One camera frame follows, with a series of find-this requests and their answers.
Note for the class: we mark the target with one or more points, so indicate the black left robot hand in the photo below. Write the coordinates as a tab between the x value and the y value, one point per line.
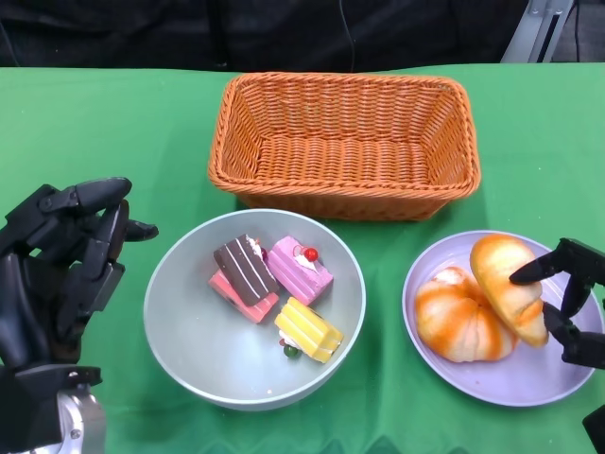
28	302

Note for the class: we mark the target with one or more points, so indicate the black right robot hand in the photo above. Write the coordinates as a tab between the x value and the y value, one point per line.
586	347

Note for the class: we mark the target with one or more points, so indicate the orange striped bread roll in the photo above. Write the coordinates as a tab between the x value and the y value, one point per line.
454	321

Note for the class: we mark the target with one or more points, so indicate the pale green bowl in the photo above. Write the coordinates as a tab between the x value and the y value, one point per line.
189	350

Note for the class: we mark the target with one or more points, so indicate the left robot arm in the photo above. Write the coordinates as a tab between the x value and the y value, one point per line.
82	421

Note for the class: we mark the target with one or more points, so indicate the white round plate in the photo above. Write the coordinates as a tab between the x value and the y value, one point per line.
510	378

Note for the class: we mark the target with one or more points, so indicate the brown chocolate cake slice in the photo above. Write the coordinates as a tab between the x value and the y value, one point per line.
246	269

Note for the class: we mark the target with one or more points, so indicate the salmon striped cake slice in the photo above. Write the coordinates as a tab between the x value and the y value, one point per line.
260	309

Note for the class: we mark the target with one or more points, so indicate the pink cake slice with cherry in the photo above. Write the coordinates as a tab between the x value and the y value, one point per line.
302	279

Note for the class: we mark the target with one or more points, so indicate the yellow cake slice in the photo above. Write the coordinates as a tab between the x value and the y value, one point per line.
307	331

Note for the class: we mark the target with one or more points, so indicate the orange wicker basket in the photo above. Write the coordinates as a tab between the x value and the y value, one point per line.
345	156

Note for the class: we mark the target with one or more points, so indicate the green tablecloth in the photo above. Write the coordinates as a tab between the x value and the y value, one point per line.
118	118

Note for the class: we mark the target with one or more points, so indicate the black backdrop cloth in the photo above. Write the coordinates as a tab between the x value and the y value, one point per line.
189	33

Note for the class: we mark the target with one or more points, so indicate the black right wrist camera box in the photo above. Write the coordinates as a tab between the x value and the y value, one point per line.
595	435

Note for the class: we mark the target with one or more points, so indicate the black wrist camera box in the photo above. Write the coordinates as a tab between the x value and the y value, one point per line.
595	435
28	406

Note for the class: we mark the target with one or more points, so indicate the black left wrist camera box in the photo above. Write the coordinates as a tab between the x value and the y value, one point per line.
28	406

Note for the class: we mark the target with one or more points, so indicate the grey metal frame stand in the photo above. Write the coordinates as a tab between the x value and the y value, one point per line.
527	38

